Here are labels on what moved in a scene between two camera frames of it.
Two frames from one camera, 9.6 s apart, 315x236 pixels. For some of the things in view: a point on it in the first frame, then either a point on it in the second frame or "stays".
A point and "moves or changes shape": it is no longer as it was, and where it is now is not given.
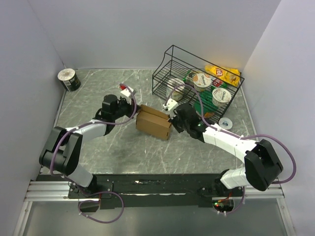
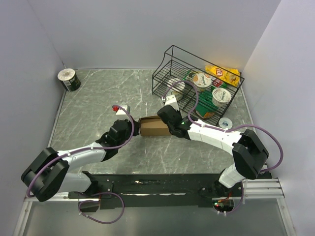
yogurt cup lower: (221, 97) stays
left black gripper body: (124, 108) to (129, 130)
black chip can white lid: (69, 79) stays
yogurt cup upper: (201, 81) stays
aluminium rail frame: (56, 190) stays
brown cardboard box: (153, 122) moves or changes shape
